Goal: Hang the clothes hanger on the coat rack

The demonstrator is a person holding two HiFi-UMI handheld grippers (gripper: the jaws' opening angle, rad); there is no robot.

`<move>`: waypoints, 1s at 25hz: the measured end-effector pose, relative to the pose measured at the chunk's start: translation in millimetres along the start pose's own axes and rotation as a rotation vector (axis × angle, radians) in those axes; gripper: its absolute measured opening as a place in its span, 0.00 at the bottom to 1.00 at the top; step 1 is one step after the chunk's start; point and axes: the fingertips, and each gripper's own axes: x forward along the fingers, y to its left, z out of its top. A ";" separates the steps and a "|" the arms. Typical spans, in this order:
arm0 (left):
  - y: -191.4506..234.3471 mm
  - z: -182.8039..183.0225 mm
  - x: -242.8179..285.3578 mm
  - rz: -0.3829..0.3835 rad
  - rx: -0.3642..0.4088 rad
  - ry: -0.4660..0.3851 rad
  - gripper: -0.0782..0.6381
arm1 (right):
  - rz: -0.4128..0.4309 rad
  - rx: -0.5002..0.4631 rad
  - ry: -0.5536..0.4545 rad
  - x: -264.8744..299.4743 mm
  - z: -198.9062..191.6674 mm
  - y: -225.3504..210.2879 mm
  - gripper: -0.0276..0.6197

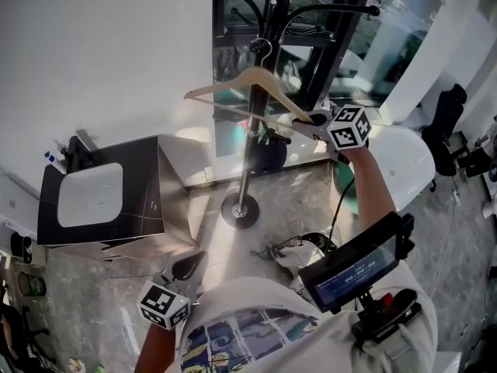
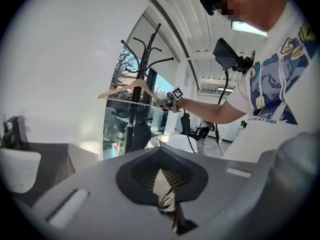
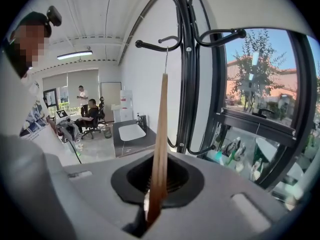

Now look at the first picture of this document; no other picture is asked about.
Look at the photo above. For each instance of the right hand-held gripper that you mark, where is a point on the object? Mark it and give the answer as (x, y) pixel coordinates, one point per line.
(347, 130)

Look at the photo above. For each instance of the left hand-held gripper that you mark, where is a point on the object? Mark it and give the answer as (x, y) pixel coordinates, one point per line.
(163, 305)

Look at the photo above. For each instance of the black coat rack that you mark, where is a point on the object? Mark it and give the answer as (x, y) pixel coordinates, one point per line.
(254, 103)

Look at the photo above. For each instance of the wooden clothes hanger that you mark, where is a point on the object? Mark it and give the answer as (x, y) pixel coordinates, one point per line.
(252, 77)

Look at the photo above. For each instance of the person's right forearm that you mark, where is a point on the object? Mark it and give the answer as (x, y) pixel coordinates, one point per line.
(367, 185)

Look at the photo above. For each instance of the person's left forearm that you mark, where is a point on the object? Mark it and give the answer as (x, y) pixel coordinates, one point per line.
(155, 348)

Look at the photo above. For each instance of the black bag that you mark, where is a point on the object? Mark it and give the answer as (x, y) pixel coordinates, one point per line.
(272, 155)

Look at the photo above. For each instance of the black sink cabinet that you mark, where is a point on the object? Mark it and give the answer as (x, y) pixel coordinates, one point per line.
(140, 192)

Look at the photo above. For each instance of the white sink basin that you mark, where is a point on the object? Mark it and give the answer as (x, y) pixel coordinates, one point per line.
(91, 194)

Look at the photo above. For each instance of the person's white laced shoe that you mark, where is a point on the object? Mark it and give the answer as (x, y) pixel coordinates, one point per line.
(293, 253)

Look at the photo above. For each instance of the person's white printed shirt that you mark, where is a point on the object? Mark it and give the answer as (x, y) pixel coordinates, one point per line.
(291, 325)

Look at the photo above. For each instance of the black office chair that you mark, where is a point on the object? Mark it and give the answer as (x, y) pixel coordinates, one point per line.
(446, 130)

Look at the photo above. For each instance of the green oval item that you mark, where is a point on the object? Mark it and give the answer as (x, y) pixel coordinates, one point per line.
(32, 285)

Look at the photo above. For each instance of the black window frame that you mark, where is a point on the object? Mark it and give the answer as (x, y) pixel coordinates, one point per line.
(322, 60)

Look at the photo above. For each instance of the black mount with red button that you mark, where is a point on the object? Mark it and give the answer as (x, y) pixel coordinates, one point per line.
(388, 313)

